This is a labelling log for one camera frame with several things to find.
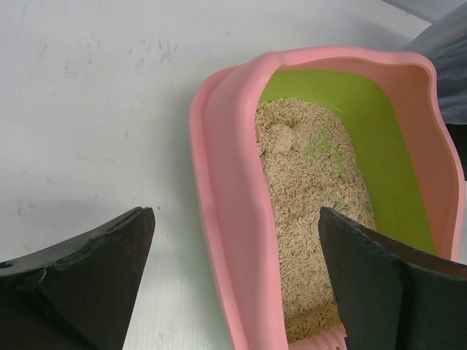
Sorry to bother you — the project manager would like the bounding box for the black bin with blue liner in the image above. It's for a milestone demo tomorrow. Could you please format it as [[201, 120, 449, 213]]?
[[399, 7, 467, 161]]

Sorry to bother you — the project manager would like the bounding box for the pink cat litter box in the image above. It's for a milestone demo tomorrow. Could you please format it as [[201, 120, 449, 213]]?
[[189, 47, 465, 349]]

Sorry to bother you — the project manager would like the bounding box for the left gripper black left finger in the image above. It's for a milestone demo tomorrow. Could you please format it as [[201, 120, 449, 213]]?
[[1, 207, 155, 349]]

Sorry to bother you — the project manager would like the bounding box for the beige pellet cat litter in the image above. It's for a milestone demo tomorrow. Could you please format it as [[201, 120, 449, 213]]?
[[255, 98, 375, 343]]

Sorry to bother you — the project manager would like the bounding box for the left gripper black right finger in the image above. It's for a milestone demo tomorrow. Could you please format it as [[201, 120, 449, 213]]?
[[318, 207, 466, 349]]

